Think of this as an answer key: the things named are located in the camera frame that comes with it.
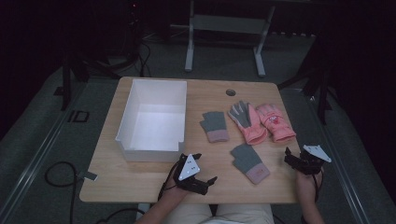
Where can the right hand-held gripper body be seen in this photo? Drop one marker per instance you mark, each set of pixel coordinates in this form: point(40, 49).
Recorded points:
point(311, 163)

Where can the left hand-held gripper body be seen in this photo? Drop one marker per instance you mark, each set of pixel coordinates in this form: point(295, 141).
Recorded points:
point(188, 169)

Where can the pink winter glove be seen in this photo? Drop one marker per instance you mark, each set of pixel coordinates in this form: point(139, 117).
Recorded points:
point(275, 123)
point(247, 123)

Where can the grey fingerless glove pink cuff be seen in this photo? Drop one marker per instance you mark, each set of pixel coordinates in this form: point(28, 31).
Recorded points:
point(214, 126)
point(249, 163)

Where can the white box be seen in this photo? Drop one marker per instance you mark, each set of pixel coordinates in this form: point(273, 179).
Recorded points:
point(154, 124)

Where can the person's right hand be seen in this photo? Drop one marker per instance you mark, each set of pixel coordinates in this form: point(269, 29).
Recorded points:
point(306, 183)

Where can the person's left hand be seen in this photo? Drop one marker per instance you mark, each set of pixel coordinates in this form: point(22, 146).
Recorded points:
point(174, 192)

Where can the person's beige trousers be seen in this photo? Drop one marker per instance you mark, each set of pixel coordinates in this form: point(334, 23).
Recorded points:
point(224, 214)

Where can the round grey table grommet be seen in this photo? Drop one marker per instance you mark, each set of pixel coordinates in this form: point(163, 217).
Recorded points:
point(230, 92)

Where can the black tripod stand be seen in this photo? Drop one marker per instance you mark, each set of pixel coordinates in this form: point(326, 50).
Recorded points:
point(81, 70)
point(317, 81)

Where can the metal floor rail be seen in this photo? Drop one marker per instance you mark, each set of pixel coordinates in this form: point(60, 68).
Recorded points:
point(339, 174)
point(34, 161)

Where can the white metal stand frame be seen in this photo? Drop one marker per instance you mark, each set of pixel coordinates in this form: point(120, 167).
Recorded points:
point(229, 23)

